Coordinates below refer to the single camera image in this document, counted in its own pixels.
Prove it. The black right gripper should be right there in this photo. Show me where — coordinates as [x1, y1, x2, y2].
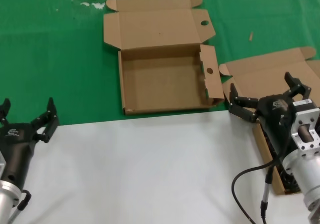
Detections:
[228, 71, 313, 158]

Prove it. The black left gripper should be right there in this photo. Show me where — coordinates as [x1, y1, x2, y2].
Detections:
[0, 97, 60, 188]

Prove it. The open brown cardboard mailer box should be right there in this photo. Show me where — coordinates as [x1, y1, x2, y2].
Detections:
[102, 0, 225, 116]
[218, 46, 320, 196]

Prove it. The green table cloth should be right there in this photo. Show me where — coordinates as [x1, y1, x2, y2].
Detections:
[0, 0, 320, 128]

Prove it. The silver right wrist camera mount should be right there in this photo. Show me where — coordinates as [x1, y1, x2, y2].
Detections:
[289, 98, 320, 157]

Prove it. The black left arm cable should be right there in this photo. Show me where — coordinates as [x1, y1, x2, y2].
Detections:
[15, 189, 33, 212]

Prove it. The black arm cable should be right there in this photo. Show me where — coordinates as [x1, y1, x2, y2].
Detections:
[15, 189, 33, 212]
[231, 156, 287, 224]

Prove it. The grey sleeved right arm cable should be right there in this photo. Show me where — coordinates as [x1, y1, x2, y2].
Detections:
[259, 163, 276, 224]

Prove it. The grey sleeved arm cable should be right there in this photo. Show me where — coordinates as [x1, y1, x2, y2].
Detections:
[259, 163, 276, 224]
[7, 206, 22, 224]

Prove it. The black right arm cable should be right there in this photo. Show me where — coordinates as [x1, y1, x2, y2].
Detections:
[231, 156, 287, 224]

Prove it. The grey sleeved left arm cable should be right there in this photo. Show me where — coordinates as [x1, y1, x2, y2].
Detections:
[7, 206, 22, 224]

